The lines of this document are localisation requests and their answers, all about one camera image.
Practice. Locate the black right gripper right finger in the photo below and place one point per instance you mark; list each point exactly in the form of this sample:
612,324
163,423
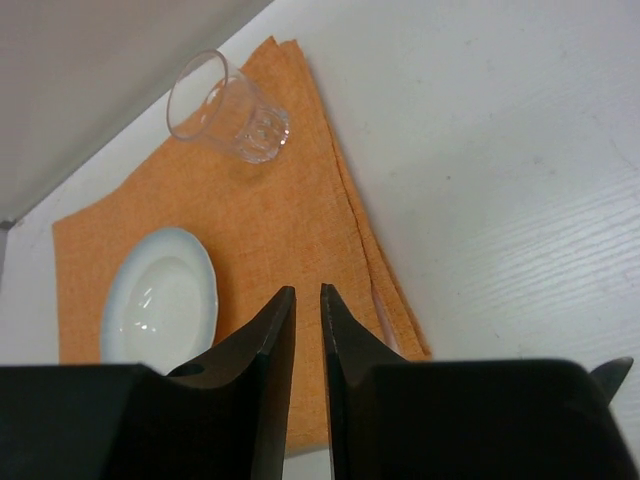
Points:
390,418

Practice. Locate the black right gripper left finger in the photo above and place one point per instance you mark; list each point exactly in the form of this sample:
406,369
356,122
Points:
220,415

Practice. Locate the white round plate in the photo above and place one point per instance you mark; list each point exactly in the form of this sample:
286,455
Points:
163,304

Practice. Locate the orange cloth placemat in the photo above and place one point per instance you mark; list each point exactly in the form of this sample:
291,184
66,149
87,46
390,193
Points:
296,220

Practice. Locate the clear drinking glass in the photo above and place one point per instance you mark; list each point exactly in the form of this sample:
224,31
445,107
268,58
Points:
213,103

